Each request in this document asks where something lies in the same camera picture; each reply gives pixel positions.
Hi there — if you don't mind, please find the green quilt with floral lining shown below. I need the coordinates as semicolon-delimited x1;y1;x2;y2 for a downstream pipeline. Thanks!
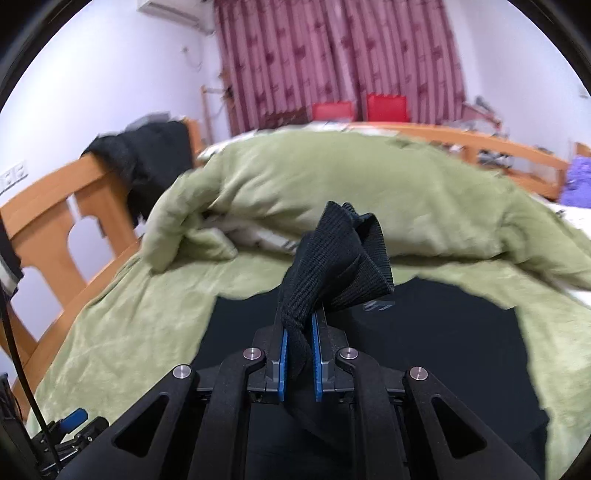
141;124;591;291

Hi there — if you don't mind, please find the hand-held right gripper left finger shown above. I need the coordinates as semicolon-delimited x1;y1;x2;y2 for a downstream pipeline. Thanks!
55;325;289;480

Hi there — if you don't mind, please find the dark wooden chair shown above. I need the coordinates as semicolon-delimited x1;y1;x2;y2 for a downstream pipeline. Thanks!
265;108;310;127

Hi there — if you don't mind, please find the white wall outlet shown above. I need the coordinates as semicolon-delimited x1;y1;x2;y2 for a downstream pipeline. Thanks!
0;159;31;195

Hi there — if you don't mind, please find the pile of desk clutter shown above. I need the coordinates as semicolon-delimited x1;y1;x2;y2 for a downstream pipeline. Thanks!
462;96;555;171

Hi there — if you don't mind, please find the wooden bed frame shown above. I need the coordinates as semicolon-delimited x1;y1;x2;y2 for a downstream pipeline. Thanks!
0;117;591;416

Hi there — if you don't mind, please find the purple plush toy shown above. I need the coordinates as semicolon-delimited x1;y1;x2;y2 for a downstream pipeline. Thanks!
561;157;591;208

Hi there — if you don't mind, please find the white air conditioner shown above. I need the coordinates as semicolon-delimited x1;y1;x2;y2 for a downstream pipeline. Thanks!
136;0;215;34

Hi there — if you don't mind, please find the black white striped garment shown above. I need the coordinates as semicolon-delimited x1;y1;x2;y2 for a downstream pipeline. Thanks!
0;222;24;296

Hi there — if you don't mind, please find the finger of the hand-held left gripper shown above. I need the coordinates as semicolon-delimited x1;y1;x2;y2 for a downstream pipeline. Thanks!
62;410;88;432

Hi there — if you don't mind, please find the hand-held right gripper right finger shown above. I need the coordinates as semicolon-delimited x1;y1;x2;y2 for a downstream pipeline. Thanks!
311;314;541;480

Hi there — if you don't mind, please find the wooden coat rack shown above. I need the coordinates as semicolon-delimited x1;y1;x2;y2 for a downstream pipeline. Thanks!
201;69;236;144

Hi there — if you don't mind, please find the black sweater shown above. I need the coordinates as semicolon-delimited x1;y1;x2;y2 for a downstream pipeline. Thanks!
196;200;550;480

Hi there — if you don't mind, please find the pink floral curtain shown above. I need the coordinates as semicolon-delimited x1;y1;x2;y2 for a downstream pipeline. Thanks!
215;0;465;137

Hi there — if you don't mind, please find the green fleece bed sheet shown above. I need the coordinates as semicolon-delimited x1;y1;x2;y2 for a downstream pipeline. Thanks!
25;254;591;476

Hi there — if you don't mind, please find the black jacket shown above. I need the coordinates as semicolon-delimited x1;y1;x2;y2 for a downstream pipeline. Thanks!
82;117;195;227

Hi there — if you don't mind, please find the black cable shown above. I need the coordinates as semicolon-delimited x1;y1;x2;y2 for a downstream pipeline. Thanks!
0;295;61;467

